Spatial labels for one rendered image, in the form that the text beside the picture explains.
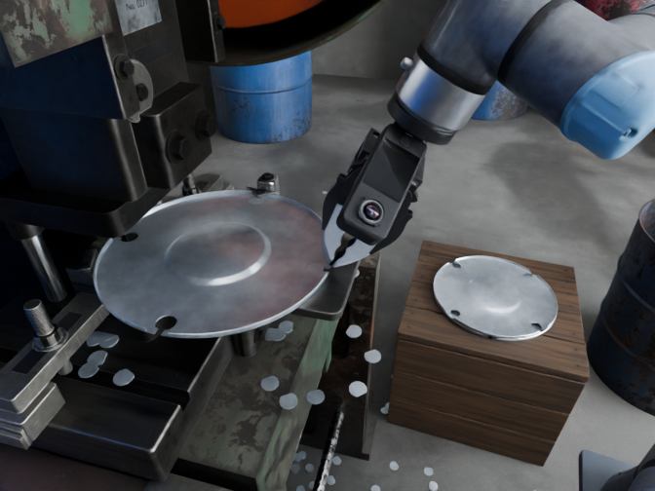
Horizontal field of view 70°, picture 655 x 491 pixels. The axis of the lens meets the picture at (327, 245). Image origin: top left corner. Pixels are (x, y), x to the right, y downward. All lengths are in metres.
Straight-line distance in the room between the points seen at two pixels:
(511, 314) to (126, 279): 0.87
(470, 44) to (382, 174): 0.13
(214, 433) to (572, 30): 0.52
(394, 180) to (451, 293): 0.78
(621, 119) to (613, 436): 1.22
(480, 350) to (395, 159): 0.71
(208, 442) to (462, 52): 0.47
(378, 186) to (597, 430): 1.20
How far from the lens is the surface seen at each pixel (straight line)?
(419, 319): 1.13
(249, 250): 0.59
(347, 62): 3.95
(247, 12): 0.83
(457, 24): 0.43
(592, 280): 2.01
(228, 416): 0.61
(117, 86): 0.43
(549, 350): 1.15
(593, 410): 1.56
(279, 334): 0.68
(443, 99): 0.44
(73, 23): 0.38
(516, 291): 1.24
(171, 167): 0.51
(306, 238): 0.62
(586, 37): 0.40
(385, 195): 0.43
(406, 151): 0.46
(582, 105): 0.39
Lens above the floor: 1.14
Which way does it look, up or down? 36 degrees down
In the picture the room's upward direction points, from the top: straight up
